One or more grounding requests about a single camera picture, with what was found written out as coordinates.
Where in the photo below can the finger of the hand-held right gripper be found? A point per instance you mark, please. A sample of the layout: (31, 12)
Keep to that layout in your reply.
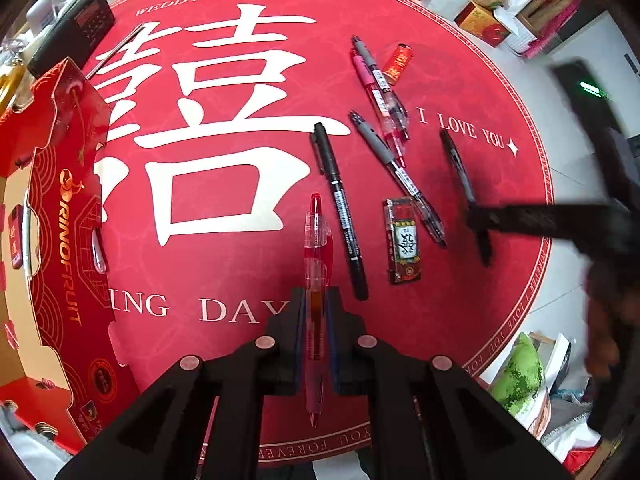
(530, 220)

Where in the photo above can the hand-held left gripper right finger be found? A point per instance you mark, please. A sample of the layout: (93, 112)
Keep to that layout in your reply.
(336, 350)

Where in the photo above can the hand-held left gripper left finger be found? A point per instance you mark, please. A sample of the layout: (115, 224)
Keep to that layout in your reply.
(295, 350)

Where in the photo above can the black marker pen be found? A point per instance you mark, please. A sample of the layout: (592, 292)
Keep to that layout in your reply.
(340, 210)
(460, 170)

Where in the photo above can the red clear pen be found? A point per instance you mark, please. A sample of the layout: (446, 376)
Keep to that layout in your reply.
(316, 260)

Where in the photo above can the red pen with pink grip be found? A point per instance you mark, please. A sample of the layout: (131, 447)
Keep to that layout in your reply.
(377, 92)

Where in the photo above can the red cardboard gift box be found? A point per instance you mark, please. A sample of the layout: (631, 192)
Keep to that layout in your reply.
(65, 260)

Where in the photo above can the person's right hand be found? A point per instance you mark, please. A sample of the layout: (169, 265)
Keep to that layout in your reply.
(605, 320)

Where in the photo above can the white shopping bag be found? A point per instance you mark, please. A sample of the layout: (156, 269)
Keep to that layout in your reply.
(515, 25)

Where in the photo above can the round red printed mat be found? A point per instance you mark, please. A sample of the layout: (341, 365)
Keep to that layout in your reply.
(225, 270)

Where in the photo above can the yellow and red gift box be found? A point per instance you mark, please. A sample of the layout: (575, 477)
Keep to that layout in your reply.
(480, 22)

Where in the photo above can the printed lighter in clear case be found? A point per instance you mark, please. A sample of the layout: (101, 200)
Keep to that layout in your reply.
(402, 240)

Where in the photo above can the green printed bag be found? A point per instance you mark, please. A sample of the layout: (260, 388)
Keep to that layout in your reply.
(520, 375)

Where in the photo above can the white paper bag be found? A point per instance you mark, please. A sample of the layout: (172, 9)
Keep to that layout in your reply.
(445, 2)

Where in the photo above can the red lighter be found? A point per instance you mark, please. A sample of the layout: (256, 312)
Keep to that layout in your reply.
(397, 62)

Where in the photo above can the red cloth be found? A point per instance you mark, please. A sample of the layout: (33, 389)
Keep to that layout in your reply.
(575, 462)

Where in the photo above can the black portable radio with antenna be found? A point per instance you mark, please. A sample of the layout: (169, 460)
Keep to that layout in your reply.
(75, 30)

